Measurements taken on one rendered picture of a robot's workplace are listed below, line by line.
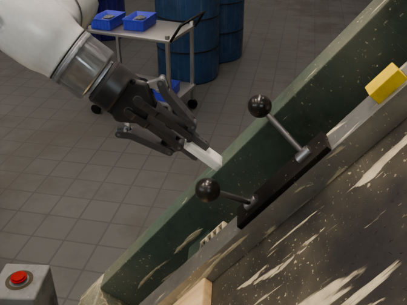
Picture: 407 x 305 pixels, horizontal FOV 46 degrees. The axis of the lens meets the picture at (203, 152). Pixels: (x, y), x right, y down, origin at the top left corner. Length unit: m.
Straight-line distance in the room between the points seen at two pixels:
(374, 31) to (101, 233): 2.25
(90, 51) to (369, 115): 0.41
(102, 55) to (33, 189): 2.69
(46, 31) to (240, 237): 0.43
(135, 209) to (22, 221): 0.67
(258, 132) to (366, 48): 0.25
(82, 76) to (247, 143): 0.40
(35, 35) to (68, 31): 0.05
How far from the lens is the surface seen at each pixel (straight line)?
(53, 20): 0.72
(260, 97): 0.75
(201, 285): 0.86
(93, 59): 0.72
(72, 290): 2.60
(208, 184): 0.70
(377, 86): 0.71
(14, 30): 0.72
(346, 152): 0.73
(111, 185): 3.28
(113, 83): 0.73
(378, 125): 0.72
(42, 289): 1.32
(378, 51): 0.94
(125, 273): 1.23
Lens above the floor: 1.83
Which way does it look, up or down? 31 degrees down
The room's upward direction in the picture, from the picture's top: straight up
